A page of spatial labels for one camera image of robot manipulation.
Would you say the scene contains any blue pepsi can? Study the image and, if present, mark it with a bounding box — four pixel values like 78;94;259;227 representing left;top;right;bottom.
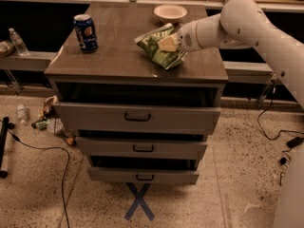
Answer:
73;14;98;53

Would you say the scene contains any grey drawer cabinet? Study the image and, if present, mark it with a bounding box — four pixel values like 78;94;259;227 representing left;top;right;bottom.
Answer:
45;3;228;172

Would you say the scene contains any crumpled snack bag on floor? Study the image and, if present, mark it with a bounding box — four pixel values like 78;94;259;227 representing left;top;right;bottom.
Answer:
42;96;59;118

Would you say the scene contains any black stand left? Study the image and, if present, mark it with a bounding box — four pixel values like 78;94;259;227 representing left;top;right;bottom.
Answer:
0;117;15;179

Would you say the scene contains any black cable left floor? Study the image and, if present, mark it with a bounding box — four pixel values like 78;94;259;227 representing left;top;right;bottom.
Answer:
0;119;71;228

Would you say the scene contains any black cable floor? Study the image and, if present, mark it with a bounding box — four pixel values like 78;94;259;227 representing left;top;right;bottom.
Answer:
0;119;71;228
256;79;304;142

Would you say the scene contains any black cable right floor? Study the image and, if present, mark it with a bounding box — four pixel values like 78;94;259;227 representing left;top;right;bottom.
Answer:
256;79;304;142

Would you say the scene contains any bowl on left ledge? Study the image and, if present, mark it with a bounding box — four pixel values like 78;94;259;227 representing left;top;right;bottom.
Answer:
0;41;14;57

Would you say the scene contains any clear water bottle on ledge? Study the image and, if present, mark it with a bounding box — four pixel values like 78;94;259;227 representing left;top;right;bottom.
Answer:
9;28;29;56

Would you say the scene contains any top grey drawer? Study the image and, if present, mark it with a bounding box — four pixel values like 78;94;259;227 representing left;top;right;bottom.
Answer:
55;103;220;135

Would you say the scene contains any green jalapeno chip bag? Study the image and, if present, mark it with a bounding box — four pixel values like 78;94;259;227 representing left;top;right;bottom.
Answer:
134;23;186;69

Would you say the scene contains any grey drawer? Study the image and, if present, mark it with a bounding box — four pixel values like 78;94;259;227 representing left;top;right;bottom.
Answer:
55;103;220;135
76;137;207;160
87;167;199;184

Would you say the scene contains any black power adapter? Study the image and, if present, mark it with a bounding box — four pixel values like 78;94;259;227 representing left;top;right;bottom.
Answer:
287;137;304;148

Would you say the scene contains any white cup on floor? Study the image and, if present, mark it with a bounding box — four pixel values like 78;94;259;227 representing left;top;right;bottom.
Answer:
47;119;64;135

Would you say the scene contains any middle grey drawer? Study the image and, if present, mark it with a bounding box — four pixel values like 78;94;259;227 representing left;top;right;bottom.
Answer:
76;137;207;160

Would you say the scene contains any white paper bowl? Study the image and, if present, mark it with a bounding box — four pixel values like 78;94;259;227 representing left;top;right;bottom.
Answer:
154;5;187;24

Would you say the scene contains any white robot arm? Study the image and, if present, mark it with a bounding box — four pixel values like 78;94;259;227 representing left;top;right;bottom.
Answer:
158;0;304;228

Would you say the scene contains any bottom grey drawer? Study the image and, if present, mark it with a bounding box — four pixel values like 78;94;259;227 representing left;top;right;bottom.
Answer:
87;167;199;184

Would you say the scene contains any small bottle on floor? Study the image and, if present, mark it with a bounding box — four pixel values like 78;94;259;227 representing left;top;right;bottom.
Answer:
17;104;28;124

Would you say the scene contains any blue tape cross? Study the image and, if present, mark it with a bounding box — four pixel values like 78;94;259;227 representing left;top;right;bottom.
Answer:
124;182;155;221

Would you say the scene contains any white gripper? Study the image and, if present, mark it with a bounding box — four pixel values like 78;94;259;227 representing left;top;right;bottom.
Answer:
158;21;202;52

